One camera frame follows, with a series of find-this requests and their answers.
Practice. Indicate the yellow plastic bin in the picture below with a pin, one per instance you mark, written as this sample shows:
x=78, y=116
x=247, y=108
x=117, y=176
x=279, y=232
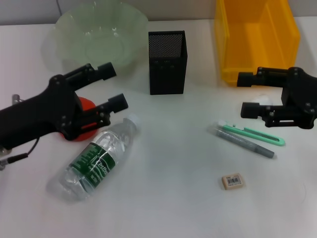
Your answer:
x=260, y=49

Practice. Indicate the grey marker pen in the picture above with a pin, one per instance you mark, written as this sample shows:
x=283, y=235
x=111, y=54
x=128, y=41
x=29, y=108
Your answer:
x=242, y=142

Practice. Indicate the black mesh pen holder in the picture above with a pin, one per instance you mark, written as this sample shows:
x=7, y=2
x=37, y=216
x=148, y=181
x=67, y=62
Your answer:
x=167, y=74

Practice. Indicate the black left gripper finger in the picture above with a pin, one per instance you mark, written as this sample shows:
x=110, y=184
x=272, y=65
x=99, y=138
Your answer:
x=106, y=72
x=117, y=102

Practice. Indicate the silver left wrist stud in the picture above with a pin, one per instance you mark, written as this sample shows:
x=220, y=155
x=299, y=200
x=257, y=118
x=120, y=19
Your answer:
x=16, y=98

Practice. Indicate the beige eraser with barcode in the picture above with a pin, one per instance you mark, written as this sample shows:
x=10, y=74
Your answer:
x=232, y=182

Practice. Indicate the green utility knife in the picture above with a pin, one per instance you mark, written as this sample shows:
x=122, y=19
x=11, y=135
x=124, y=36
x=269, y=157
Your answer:
x=260, y=136

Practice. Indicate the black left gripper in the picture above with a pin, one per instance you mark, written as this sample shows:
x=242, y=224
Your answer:
x=37, y=116

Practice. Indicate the white paper ball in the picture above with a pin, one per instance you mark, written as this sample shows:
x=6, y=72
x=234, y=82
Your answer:
x=262, y=99

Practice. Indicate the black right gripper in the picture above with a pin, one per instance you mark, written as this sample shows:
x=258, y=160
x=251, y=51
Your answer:
x=302, y=94

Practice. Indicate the clear green-label water bottle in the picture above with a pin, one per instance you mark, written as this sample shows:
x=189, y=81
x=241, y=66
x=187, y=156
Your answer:
x=99, y=158

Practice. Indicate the red-orange round fruit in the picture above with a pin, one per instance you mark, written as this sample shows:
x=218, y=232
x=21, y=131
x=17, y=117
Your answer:
x=86, y=104

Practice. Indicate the green glass fruit bowl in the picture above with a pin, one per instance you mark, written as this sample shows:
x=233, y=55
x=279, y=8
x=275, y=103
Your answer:
x=99, y=37

